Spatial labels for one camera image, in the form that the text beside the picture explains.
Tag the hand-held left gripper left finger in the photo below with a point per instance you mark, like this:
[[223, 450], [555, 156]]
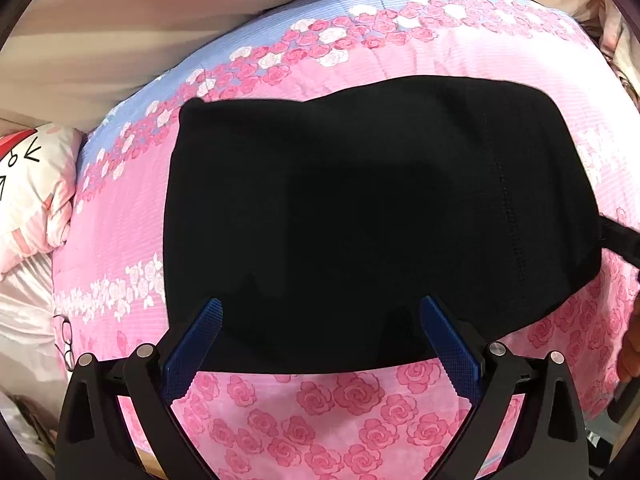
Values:
[[192, 350]]

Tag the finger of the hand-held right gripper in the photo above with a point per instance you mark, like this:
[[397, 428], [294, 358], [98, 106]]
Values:
[[620, 237]]

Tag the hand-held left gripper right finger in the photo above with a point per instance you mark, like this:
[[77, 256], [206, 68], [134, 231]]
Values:
[[452, 347]]

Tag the black pants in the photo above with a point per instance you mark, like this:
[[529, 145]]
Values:
[[350, 210]]

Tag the person's right hand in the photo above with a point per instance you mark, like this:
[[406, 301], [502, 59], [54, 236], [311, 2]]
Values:
[[631, 340]]

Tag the pink rose print blanket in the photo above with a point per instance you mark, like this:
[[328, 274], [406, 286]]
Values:
[[350, 420]]

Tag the eyeglasses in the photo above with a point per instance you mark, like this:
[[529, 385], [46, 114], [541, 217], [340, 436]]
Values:
[[66, 340]]

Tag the white cloth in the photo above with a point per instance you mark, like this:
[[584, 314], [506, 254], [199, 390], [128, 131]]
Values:
[[25, 320]]

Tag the orange flower print quilt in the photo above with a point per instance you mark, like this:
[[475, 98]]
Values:
[[622, 45]]

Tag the cartoon face pillow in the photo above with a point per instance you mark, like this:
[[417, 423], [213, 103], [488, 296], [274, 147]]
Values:
[[35, 200]]

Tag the beige curtain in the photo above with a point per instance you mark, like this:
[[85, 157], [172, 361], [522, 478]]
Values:
[[100, 35]]

